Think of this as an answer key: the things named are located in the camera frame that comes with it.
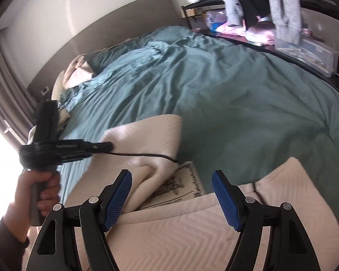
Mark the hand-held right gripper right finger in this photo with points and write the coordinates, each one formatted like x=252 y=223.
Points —
x=227 y=200

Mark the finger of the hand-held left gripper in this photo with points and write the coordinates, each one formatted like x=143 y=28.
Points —
x=96 y=146

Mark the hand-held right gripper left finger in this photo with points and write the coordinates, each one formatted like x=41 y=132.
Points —
x=117 y=200

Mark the cream chevron quilted pants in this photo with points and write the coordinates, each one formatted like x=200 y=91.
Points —
x=172 y=237

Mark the person's left forearm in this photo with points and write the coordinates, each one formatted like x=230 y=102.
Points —
x=2 y=245

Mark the person's left hand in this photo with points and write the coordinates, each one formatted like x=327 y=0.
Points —
x=19 y=197

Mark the white printed duvet label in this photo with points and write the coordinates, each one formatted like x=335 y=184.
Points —
x=183 y=186

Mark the grey curtain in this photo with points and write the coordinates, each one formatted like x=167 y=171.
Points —
x=5 y=76

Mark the pink blanket at headboard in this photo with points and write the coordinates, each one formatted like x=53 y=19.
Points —
x=80 y=70

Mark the teal duvet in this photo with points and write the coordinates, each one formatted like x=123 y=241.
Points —
x=200 y=96

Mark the grey-brown bed headboard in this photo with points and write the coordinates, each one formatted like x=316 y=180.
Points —
x=115 y=28

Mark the small brown box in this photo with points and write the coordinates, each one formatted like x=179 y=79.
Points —
x=192 y=11

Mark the clear plastic storage box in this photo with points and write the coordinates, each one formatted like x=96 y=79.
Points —
x=313 y=56

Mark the pink cloth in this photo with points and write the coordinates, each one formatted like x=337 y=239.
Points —
x=257 y=35

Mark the clear plastic bag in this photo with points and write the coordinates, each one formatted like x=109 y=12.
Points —
x=214 y=18

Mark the light grey hoodie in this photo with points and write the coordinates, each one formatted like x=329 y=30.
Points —
x=228 y=2

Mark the black garment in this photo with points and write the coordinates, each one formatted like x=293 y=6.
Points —
x=251 y=2

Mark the white wall socket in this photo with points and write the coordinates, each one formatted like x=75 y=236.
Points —
x=44 y=90

